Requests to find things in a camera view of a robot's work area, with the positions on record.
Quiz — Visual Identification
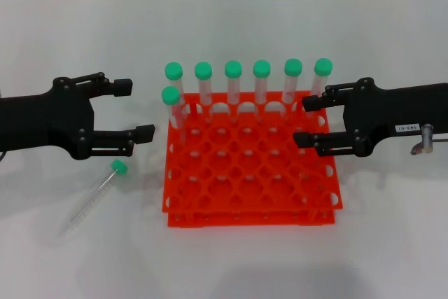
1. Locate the green capped clear test tube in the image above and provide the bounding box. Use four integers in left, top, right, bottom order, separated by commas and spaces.
161, 86, 186, 146
64, 158, 129, 240
224, 60, 244, 120
282, 58, 304, 118
194, 62, 214, 120
164, 62, 188, 121
309, 57, 334, 104
253, 60, 272, 120

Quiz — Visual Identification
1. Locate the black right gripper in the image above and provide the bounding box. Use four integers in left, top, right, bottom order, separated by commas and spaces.
293, 77, 448, 158

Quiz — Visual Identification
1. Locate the metal plug with black cable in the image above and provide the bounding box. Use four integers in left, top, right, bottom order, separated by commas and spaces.
409, 123, 448, 155

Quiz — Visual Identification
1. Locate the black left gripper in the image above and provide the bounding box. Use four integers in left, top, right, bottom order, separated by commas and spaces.
0, 72, 156, 160

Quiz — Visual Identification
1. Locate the orange test tube rack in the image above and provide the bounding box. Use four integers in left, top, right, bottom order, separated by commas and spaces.
162, 91, 344, 228

